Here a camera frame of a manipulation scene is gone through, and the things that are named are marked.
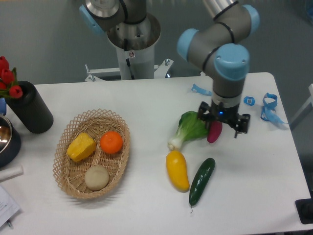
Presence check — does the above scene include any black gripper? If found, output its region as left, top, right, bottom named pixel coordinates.
left=197, top=101, right=250, bottom=139

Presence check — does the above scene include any yellow bell pepper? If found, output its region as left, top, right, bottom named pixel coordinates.
left=67, top=133, right=96, bottom=162

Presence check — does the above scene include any woven wicker basket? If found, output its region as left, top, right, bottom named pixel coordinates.
left=53, top=109, right=131, bottom=199

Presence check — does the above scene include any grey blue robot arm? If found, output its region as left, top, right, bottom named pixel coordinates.
left=80, top=0, right=260, bottom=133

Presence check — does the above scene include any purple sweet potato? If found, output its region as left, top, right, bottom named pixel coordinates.
left=207, top=121, right=223, bottom=143

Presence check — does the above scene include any green bok choy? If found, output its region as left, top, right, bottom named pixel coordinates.
left=168, top=111, right=206, bottom=150

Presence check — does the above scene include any small blue tape piece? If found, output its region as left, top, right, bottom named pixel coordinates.
left=244, top=96, right=255, bottom=106

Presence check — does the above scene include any curved blue tape strip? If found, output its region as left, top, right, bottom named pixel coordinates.
left=191, top=83, right=212, bottom=96

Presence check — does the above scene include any crumpled blue tape strip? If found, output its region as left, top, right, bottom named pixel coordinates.
left=260, top=93, right=288, bottom=124

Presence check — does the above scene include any green cucumber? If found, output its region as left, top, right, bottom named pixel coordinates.
left=188, top=158, right=216, bottom=213

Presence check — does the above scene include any yellow squash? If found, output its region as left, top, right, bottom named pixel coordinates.
left=166, top=150, right=190, bottom=192

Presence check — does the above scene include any orange fruit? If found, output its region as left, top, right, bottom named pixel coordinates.
left=100, top=131, right=123, bottom=154

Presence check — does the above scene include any black device at edge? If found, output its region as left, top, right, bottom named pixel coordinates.
left=295, top=198, right=313, bottom=224

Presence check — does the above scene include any beige round bun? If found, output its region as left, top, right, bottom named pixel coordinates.
left=84, top=165, right=110, bottom=191

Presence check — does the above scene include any black cylindrical vase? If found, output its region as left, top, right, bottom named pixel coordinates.
left=5, top=81, right=54, bottom=134

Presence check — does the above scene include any white paper roll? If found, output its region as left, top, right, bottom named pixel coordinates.
left=0, top=165, right=23, bottom=182

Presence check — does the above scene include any red tulip bouquet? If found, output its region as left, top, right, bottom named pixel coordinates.
left=0, top=56, right=23, bottom=99

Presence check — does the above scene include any printed paper sheet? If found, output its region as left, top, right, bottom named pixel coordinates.
left=0, top=186, right=21, bottom=230

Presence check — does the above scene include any white table clamp bracket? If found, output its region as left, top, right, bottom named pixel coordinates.
left=85, top=58, right=174, bottom=82

